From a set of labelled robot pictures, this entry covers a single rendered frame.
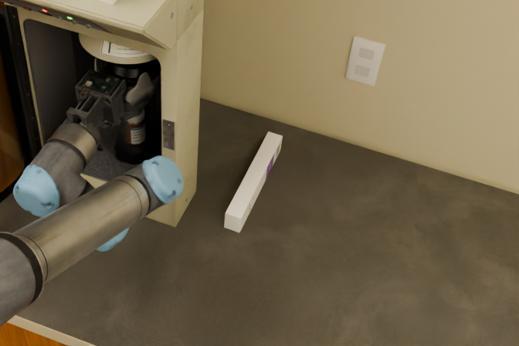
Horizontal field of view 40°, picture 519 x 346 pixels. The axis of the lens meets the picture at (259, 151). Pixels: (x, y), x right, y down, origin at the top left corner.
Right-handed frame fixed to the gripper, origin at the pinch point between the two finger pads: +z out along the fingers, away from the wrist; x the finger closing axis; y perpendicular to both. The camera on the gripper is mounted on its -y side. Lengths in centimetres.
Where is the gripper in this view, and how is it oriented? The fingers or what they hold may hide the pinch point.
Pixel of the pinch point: (132, 73)
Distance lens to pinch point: 138.3
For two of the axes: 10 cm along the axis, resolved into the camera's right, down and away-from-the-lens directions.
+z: 3.3, -6.9, 6.4
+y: 0.7, -6.6, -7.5
